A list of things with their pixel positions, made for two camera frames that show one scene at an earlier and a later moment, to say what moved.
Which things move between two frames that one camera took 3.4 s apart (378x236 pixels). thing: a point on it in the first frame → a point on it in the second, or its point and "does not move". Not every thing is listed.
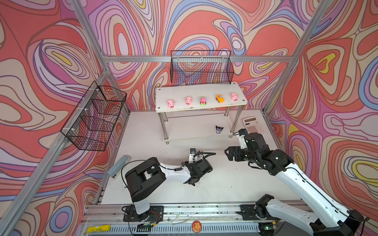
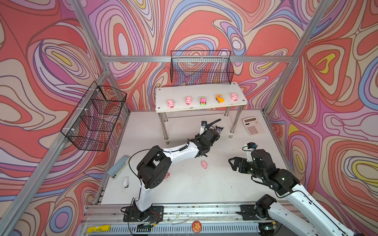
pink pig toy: x=188 y=100 does not move
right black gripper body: x=243 y=155 → x=249 y=167
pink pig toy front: x=171 y=103 does not move
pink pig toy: x=234 y=96 does not move
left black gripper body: x=188 y=164 → x=197 y=138
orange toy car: x=219 y=99 does not move
